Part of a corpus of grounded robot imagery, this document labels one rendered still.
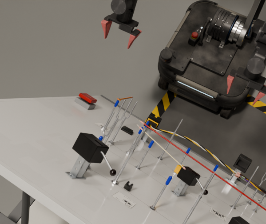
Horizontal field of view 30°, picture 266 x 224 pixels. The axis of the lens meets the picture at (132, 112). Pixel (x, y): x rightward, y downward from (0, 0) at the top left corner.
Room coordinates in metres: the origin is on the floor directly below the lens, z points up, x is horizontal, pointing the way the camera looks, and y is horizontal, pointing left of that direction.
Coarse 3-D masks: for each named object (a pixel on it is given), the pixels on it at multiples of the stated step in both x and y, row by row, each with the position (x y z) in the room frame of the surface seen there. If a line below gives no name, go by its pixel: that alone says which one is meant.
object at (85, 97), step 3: (81, 93) 0.82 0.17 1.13; (84, 93) 0.84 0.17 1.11; (81, 96) 0.81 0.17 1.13; (84, 96) 0.81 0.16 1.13; (87, 96) 0.82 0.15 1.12; (90, 96) 0.83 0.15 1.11; (81, 99) 0.81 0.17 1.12; (84, 99) 0.81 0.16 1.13; (87, 99) 0.80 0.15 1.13; (90, 99) 0.80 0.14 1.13; (93, 99) 0.82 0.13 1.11; (87, 102) 0.80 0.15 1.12; (90, 102) 0.80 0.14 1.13; (93, 102) 0.81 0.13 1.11
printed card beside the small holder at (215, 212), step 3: (210, 210) 0.41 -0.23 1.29; (213, 210) 0.42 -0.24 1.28; (216, 210) 0.42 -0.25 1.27; (213, 213) 0.40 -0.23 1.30; (216, 213) 0.41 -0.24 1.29; (219, 213) 0.41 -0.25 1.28; (219, 216) 0.40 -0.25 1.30; (222, 216) 0.40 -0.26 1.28; (225, 216) 0.41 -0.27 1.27; (222, 219) 0.39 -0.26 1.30; (225, 219) 0.39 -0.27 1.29
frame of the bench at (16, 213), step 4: (32, 200) 0.55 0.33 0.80; (20, 204) 0.53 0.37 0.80; (16, 208) 0.52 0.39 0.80; (20, 208) 0.52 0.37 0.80; (12, 212) 0.50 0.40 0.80; (16, 212) 0.50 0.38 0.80; (20, 212) 0.50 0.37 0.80; (8, 216) 0.48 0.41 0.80; (12, 216) 0.49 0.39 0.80; (16, 216) 0.49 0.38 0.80; (20, 216) 0.49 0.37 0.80; (12, 220) 0.47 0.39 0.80; (16, 220) 0.47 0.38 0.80
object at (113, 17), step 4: (124, 12) 1.15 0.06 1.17; (128, 12) 1.15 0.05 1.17; (132, 12) 1.16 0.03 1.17; (108, 16) 1.15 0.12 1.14; (112, 16) 1.16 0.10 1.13; (116, 16) 1.15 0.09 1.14; (120, 16) 1.14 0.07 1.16; (124, 16) 1.14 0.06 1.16; (128, 16) 1.14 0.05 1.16; (132, 16) 1.16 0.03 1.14; (112, 20) 1.14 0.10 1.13; (116, 20) 1.13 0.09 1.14; (120, 20) 1.13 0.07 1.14; (124, 20) 1.13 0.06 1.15; (128, 20) 1.14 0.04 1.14; (132, 20) 1.16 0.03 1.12; (124, 24) 1.12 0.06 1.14; (128, 24) 1.12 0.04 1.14; (132, 24) 1.13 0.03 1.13; (136, 24) 1.14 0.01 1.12; (132, 28) 1.11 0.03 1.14
